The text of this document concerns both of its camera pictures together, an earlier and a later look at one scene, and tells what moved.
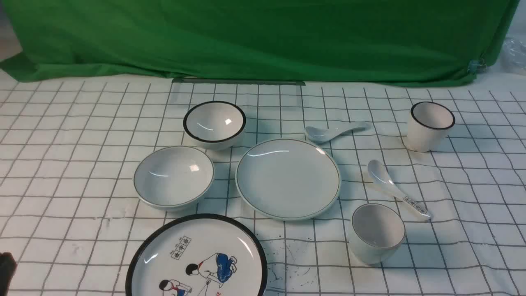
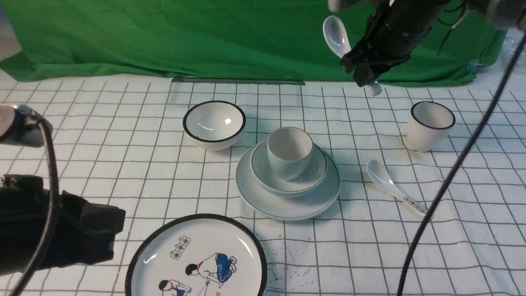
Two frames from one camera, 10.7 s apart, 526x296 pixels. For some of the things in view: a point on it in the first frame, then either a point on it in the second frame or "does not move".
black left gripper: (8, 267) to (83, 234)
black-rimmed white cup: (428, 124) does not move
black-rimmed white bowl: (214, 125) does not move
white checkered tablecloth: (352, 189) does not move
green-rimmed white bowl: (171, 176) to (264, 178)
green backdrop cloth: (441, 42) does not move
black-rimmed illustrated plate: (207, 255) does not move
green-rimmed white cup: (377, 233) to (290, 149)
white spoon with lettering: (379, 173) does not move
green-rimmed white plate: (288, 179) does not move
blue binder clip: (477, 66) does not move
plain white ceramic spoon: (316, 136) to (336, 38)
